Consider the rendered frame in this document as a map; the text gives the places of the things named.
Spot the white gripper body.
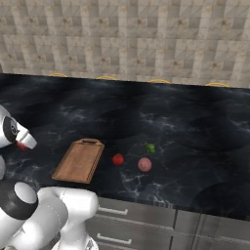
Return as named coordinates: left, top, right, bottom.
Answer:
left=15, top=124, right=38, bottom=150

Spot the wooden cutting board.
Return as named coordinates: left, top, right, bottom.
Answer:
left=51, top=138, right=105, bottom=185

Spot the red tomato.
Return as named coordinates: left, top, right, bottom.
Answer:
left=111, top=152, right=125, bottom=167

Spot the pink onion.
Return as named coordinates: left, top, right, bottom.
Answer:
left=137, top=156, right=153, bottom=173

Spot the grey drawer front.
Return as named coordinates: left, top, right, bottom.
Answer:
left=85, top=216, right=174, bottom=250
left=96, top=196, right=177, bottom=231

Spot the grey cupboard door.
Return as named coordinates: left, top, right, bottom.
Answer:
left=170, top=209, right=250, bottom=250

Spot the silver drawer handle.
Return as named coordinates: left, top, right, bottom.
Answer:
left=97, top=206, right=129, bottom=217
left=96, top=232, right=133, bottom=246

